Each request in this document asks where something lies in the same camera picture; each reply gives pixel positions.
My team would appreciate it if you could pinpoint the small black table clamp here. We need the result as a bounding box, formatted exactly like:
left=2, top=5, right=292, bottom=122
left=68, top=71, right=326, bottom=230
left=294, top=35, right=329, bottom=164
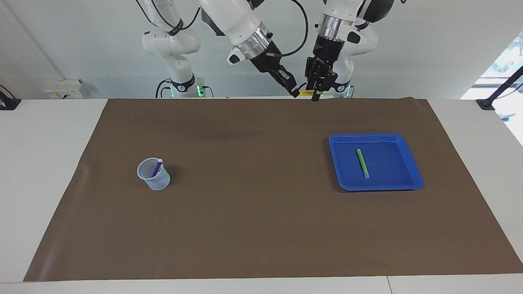
left=0, top=85, right=22, bottom=111

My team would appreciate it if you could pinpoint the black arm base cable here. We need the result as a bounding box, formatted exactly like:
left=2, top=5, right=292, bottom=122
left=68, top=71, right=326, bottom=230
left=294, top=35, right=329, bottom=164
left=155, top=78, right=174, bottom=98

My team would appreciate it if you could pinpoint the green pen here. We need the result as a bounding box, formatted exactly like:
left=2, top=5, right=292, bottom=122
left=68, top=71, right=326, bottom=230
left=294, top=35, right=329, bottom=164
left=357, top=149, right=370, bottom=178

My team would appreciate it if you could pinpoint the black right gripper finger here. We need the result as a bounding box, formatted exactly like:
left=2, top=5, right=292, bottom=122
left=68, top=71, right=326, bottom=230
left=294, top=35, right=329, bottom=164
left=278, top=73, right=297, bottom=99
left=284, top=70, right=301, bottom=95

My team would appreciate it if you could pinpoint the brown table mat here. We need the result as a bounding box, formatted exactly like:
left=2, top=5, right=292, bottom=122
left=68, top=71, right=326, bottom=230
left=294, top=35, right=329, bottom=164
left=23, top=97, right=523, bottom=282

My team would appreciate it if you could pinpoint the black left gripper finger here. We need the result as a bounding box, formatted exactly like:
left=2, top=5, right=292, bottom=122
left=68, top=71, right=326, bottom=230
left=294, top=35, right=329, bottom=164
left=313, top=69, right=339, bottom=101
left=305, top=67, right=321, bottom=93

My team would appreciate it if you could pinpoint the black clamp with slanted rod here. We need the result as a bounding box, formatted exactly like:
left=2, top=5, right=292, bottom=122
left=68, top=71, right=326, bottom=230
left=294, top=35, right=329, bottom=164
left=476, top=65, right=523, bottom=111

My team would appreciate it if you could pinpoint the blue plastic tray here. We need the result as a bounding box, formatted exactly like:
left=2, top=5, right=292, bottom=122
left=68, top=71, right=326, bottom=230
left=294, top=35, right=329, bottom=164
left=329, top=133, right=424, bottom=192

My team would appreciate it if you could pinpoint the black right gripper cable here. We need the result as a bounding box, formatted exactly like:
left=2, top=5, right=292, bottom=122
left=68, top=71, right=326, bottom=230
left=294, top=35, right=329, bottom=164
left=268, top=0, right=309, bottom=58

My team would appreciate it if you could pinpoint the white wall socket box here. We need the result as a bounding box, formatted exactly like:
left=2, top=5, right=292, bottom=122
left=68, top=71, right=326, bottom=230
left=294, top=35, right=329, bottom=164
left=44, top=79, right=85, bottom=99

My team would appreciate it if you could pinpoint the clear plastic cup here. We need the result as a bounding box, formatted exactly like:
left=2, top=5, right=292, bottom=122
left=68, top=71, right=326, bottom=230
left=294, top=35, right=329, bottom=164
left=136, top=157, right=171, bottom=191

